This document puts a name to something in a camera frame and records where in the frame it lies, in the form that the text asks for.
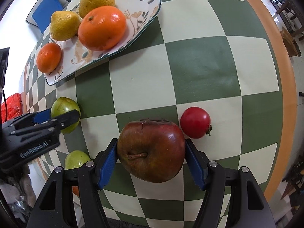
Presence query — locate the red apple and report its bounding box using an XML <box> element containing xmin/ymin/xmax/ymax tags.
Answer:
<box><xmin>117</xmin><ymin>120</ymin><xmax>185</xmax><ymax>183</ymax></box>

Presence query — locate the small orange mandarin near edge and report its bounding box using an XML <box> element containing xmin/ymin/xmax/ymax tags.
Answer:
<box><xmin>72</xmin><ymin>186</ymin><xmax>79</xmax><ymax>197</ymax></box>

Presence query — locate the floral ceramic plate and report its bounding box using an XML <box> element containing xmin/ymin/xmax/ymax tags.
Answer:
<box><xmin>36</xmin><ymin>0</ymin><xmax>162</xmax><ymax>86</ymax></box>

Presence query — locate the yellow lemon pointed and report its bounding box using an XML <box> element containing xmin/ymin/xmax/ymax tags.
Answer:
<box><xmin>49</xmin><ymin>11</ymin><xmax>80</xmax><ymax>41</ymax></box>

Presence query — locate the small wooden stool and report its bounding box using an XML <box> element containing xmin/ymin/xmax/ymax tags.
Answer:
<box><xmin>280</xmin><ymin>27</ymin><xmax>301</xmax><ymax>57</ymax></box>

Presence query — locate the large orange mandarin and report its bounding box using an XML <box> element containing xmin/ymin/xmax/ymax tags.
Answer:
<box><xmin>78</xmin><ymin>6</ymin><xmax>127</xmax><ymax>51</ymax></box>

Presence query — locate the wooden desk with monitor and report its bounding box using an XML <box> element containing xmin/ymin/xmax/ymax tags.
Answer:
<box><xmin>261</xmin><ymin>0</ymin><xmax>304</xmax><ymax>41</ymax></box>

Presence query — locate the red tomato upper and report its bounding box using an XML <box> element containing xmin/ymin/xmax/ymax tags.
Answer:
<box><xmin>180</xmin><ymin>107</ymin><xmax>212</xmax><ymax>139</ymax></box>

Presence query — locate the blue folding mat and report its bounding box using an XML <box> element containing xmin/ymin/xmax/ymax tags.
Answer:
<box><xmin>26</xmin><ymin>0</ymin><xmax>71</xmax><ymax>33</ymax></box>

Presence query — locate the yellow lemon round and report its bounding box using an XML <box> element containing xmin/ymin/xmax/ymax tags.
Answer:
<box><xmin>79</xmin><ymin>0</ymin><xmax>115</xmax><ymax>19</ymax></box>

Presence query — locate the green checkered tablecloth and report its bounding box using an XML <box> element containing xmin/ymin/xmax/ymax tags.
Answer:
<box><xmin>24</xmin><ymin>0</ymin><xmax>290</xmax><ymax>198</ymax></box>

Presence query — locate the red plastic bag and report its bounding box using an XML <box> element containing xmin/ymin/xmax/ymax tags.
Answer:
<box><xmin>2</xmin><ymin>93</ymin><xmax>23</xmax><ymax>123</ymax></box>

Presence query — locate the green apple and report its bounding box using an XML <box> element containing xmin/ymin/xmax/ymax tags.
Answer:
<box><xmin>64</xmin><ymin>150</ymin><xmax>91</xmax><ymax>170</ymax></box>
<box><xmin>51</xmin><ymin>97</ymin><xmax>81</xmax><ymax>134</ymax></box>

